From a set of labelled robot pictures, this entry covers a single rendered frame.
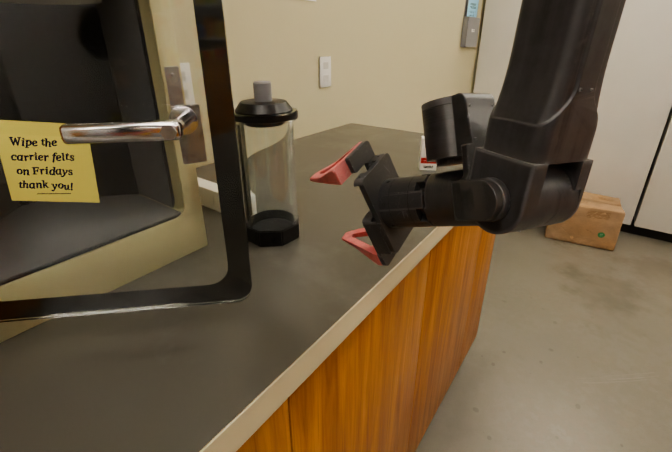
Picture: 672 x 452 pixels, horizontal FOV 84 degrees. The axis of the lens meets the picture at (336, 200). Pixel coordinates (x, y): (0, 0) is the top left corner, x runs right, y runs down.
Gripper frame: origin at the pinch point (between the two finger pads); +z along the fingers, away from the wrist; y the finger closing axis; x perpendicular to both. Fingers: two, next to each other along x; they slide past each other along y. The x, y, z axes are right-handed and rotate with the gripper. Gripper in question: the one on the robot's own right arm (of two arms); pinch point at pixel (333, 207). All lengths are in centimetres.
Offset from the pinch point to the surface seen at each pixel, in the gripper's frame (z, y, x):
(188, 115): -0.9, 18.6, 11.6
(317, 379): 5.5, -20.2, 13.0
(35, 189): 11.2, 18.9, 22.4
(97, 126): -0.2, 21.0, 18.5
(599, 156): -1, -134, -248
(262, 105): 11.6, 14.3, -7.5
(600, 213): -1, -152, -205
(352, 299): 0.3, -12.3, 4.6
